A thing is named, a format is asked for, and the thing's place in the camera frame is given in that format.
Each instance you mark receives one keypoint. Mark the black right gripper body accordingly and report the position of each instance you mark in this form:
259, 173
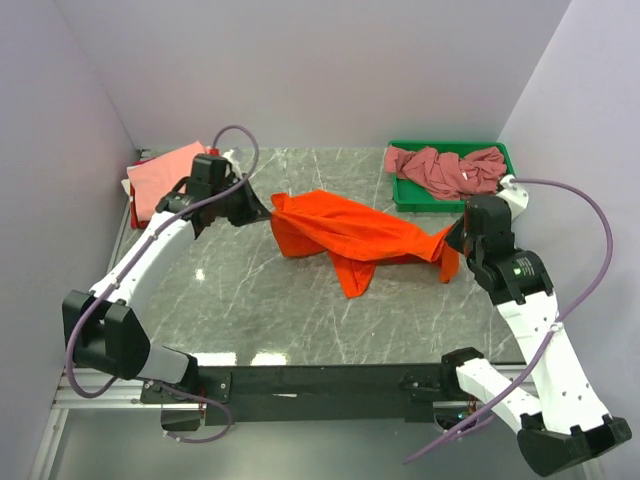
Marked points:
470, 251

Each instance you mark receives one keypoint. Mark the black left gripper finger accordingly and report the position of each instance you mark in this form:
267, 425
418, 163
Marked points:
241, 220
258, 212

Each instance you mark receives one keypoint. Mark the orange t-shirt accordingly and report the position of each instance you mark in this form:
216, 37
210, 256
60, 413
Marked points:
356, 238

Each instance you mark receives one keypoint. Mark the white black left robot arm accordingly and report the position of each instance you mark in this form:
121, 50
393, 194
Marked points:
102, 326

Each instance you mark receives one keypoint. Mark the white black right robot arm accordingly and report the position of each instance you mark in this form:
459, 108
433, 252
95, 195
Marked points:
558, 419

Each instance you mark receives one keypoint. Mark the dusty rose t-shirt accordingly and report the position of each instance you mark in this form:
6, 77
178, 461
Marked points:
448, 176

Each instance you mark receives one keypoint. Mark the green plastic tray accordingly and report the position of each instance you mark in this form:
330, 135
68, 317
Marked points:
409, 197

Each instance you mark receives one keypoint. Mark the folded pink t-shirt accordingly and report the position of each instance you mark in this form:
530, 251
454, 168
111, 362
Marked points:
171, 167

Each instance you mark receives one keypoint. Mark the folded white t-shirt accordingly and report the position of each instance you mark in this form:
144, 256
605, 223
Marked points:
126, 187

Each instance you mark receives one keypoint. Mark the black base crossbar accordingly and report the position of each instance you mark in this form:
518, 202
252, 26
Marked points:
414, 393

